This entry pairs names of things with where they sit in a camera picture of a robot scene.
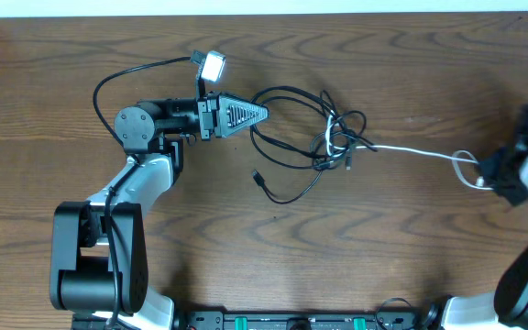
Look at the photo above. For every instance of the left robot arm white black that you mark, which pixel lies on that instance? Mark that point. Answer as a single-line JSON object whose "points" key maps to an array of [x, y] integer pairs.
{"points": [[99, 266]]}

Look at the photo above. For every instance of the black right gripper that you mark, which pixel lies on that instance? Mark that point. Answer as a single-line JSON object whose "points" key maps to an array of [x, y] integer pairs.
{"points": [[489, 167]]}

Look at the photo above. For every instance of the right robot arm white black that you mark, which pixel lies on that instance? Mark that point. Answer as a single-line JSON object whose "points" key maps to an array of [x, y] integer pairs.
{"points": [[507, 306]]}

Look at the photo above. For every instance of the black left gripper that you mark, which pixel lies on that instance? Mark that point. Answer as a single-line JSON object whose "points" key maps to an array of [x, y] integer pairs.
{"points": [[205, 117]]}

